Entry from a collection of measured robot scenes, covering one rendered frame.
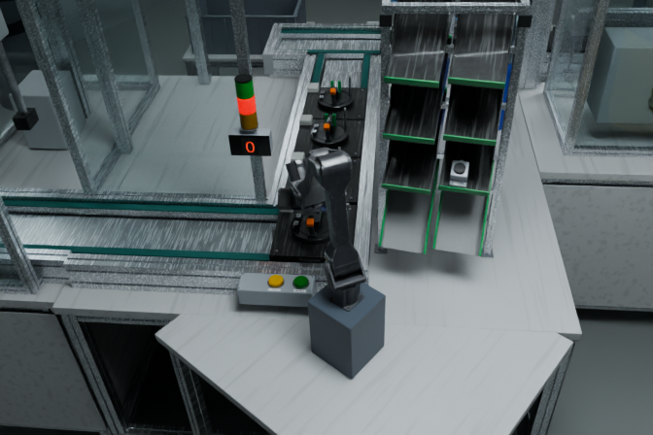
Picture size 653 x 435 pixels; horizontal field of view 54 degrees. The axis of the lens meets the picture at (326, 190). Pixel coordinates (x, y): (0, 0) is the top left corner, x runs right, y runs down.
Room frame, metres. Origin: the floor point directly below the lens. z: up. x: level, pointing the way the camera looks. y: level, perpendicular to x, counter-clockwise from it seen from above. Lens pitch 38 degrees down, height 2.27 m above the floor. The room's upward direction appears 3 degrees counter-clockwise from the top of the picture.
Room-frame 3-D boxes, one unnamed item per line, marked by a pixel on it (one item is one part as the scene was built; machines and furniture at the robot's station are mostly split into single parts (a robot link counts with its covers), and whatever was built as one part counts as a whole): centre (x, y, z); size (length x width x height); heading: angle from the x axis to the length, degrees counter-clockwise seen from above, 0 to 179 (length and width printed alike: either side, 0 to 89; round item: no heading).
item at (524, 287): (1.90, -0.01, 0.84); 1.50 x 1.41 x 0.03; 83
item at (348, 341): (1.10, -0.04, 0.96); 0.14 x 0.14 x 0.20; 47
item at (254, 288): (1.26, 0.15, 0.93); 0.21 x 0.07 x 0.06; 83
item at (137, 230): (1.52, 0.34, 0.91); 0.84 x 0.28 x 0.10; 83
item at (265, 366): (1.13, -0.07, 0.84); 0.90 x 0.70 x 0.03; 47
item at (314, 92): (2.20, -0.05, 1.01); 0.24 x 0.24 x 0.13; 83
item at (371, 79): (1.94, -0.02, 0.91); 1.24 x 0.33 x 0.10; 173
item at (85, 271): (1.34, 0.33, 0.91); 0.89 x 0.06 x 0.11; 83
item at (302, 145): (1.96, -0.02, 1.01); 0.24 x 0.24 x 0.13; 83
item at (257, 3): (3.57, 0.40, 0.73); 0.62 x 0.42 x 0.23; 83
